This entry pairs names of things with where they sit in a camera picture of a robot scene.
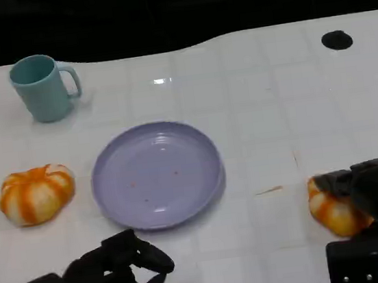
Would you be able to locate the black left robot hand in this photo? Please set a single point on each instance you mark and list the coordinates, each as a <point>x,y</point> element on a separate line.
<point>124,260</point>

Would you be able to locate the orange and white bread roll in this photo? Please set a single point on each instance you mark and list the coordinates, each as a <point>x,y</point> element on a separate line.
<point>336,215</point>
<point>35,196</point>

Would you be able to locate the lilac plate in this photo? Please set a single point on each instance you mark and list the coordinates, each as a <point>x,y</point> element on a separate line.
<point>155,176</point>

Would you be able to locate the black round table grommet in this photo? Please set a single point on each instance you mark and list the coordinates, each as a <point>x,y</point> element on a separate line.
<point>336,40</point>

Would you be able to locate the pale green mug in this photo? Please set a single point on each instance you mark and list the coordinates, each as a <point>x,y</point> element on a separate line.
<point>43,93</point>

